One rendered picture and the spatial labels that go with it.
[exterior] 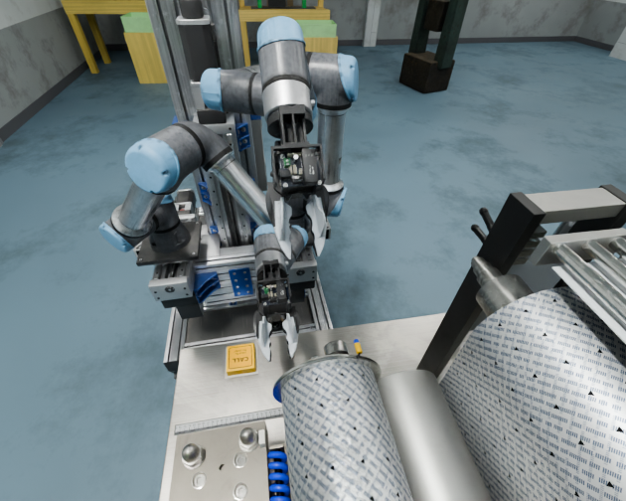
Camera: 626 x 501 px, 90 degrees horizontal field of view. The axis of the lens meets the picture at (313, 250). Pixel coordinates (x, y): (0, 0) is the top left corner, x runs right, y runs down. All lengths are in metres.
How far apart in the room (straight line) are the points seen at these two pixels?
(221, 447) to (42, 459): 1.47
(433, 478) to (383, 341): 0.50
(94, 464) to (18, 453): 0.37
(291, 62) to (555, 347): 0.48
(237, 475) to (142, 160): 0.65
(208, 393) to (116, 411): 1.17
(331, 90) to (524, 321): 0.78
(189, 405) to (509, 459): 0.65
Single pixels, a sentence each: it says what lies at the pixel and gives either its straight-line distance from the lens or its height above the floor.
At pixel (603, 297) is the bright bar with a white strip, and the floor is 1.45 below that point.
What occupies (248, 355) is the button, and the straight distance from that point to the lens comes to 0.86.
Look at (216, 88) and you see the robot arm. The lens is 0.68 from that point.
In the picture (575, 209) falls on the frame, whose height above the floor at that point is 1.44.
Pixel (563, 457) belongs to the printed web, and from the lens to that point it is 0.40.
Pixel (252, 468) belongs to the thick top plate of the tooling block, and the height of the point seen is 1.03.
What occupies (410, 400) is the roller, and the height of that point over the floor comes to 1.23.
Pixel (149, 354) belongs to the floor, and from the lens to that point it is 2.09.
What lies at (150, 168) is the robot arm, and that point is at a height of 1.31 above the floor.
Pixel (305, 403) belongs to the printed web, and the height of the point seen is 1.30.
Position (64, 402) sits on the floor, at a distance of 2.16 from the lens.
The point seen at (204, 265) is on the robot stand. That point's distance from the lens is 1.37.
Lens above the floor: 1.67
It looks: 44 degrees down
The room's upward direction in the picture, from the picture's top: 2 degrees clockwise
